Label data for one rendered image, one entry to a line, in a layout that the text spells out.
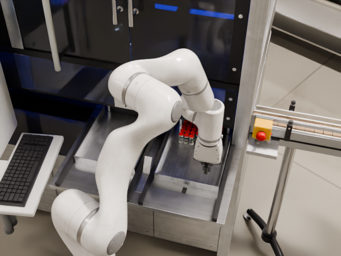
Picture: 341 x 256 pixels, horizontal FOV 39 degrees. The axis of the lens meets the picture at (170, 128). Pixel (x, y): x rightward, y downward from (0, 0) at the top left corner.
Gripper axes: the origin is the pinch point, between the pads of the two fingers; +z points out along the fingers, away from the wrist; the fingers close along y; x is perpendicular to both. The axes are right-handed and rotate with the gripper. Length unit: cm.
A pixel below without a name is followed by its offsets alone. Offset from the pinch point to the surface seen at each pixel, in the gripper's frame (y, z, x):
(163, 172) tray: 17.4, 8.9, -1.0
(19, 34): 85, -31, -23
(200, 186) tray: 1.3, 7.3, 3.0
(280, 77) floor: -24, 98, -203
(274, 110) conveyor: -21.3, 1.3, -42.7
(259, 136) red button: -17.1, -3.2, -19.5
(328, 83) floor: -61, 98, -207
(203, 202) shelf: -1.2, 9.1, 9.2
